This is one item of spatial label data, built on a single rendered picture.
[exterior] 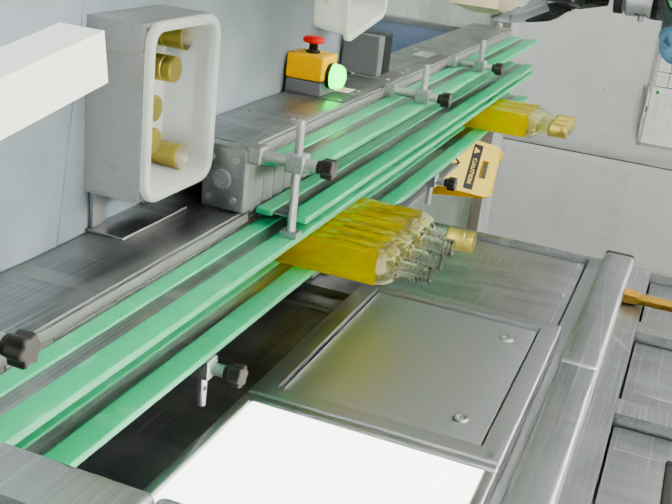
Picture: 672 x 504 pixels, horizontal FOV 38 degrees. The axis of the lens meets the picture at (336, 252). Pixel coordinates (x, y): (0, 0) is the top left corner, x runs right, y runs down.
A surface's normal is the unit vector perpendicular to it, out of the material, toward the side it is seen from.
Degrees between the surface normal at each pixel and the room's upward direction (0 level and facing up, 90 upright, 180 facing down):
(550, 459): 90
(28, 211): 0
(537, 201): 90
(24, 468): 90
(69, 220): 0
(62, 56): 0
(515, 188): 90
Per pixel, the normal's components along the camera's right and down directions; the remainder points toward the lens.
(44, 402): 0.11, -0.93
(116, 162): -0.37, 0.29
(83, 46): 0.92, 0.22
